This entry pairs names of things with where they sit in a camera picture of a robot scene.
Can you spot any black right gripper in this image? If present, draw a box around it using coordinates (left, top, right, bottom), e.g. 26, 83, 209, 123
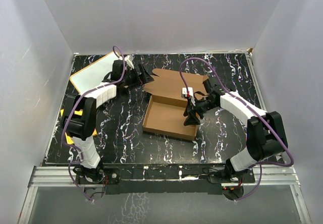
183, 95, 218, 125

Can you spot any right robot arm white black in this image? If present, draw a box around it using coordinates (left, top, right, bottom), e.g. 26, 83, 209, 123
181, 80, 288, 182

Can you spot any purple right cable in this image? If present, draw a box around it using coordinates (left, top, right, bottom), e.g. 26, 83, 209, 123
179, 58, 295, 204

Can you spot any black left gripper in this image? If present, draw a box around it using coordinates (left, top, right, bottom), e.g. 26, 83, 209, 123
122, 64, 154, 90

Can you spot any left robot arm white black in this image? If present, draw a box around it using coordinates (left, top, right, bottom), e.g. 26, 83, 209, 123
61, 59, 154, 183

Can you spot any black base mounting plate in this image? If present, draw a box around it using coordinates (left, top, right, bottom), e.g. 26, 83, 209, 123
73, 164, 255, 195

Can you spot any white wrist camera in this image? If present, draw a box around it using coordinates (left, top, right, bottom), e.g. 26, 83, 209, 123
181, 87, 195, 105
125, 55, 134, 69

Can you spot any aluminium rail frame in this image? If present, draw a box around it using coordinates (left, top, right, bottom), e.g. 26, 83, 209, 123
19, 166, 311, 223

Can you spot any purple cable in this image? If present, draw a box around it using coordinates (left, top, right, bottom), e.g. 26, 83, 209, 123
179, 58, 295, 204
61, 45, 127, 204

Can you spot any whiteboard with orange frame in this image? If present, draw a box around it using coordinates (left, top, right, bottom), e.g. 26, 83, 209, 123
70, 52, 118, 94

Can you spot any brown cardboard box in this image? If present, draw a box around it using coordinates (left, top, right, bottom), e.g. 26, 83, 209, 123
142, 69, 198, 141

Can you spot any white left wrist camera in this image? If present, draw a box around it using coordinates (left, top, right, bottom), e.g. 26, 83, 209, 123
125, 55, 134, 69

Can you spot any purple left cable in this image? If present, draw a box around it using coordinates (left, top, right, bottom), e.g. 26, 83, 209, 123
61, 45, 127, 204

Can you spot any yellow notebook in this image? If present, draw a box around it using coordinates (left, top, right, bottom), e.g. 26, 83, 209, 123
65, 110, 97, 144

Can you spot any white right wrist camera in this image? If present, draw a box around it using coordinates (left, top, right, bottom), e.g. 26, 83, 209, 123
181, 87, 195, 105

